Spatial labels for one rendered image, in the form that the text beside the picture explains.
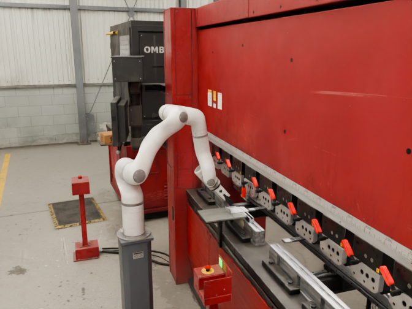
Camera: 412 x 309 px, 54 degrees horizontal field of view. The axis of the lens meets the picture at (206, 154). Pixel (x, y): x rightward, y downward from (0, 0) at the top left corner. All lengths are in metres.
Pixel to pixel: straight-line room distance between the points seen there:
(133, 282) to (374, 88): 1.61
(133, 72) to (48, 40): 6.04
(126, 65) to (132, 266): 1.61
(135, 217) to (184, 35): 1.53
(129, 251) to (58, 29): 7.37
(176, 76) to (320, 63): 1.68
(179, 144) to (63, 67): 6.25
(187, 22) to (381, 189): 2.16
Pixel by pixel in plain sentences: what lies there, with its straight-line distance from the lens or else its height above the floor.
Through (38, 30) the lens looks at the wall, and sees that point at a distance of 9.24.
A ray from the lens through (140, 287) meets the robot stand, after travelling 2.42.
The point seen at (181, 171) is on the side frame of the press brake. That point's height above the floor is 1.03.
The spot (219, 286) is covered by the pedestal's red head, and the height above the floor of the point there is 0.77.
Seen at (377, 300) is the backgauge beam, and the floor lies 0.91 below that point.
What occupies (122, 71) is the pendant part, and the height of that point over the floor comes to 1.83.
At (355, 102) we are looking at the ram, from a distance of 1.53.
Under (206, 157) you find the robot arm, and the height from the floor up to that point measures 1.39.
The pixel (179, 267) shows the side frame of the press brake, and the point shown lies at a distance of 3.66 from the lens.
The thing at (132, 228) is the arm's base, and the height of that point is 1.06.
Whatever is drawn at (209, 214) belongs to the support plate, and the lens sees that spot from 2.56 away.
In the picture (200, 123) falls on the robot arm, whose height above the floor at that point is 1.59.
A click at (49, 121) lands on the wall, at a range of 9.35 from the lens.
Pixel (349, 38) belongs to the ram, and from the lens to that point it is 1.57.
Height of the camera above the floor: 1.99
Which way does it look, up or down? 14 degrees down
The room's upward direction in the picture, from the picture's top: straight up
